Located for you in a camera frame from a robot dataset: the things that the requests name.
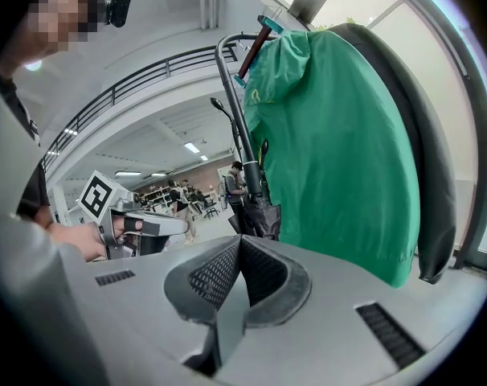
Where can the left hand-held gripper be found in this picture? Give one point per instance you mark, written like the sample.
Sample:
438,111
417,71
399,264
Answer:
99,195

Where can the black clothes rack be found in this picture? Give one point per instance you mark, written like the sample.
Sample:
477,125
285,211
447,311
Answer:
243,135

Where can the person's head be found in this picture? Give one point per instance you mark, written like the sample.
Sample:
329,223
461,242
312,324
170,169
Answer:
58,22

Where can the person's left hand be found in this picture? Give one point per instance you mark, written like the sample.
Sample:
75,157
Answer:
119,229

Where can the green hooded jacket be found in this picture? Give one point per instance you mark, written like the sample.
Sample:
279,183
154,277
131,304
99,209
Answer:
340,155

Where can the round ceiling light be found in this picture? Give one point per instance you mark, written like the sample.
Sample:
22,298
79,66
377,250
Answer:
33,65

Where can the black glass door frame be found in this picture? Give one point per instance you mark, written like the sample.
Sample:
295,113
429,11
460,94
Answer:
482,155

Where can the red wooden clip hanger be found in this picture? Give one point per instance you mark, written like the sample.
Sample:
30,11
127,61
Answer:
253,50

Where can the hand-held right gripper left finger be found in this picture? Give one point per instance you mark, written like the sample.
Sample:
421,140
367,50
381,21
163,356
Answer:
211,276

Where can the dark grey hoodie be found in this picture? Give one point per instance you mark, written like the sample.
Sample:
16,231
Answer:
428,175

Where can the person's left forearm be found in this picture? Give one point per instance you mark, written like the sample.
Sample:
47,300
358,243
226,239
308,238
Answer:
74,239

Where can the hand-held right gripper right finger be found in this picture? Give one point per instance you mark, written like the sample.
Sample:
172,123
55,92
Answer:
275,280

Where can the black head camera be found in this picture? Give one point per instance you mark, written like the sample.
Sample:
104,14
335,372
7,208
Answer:
119,8

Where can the black umbrella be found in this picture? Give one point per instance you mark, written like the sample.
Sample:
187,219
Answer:
259,219

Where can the black mezzanine railing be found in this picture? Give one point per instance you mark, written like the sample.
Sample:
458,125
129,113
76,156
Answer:
119,89

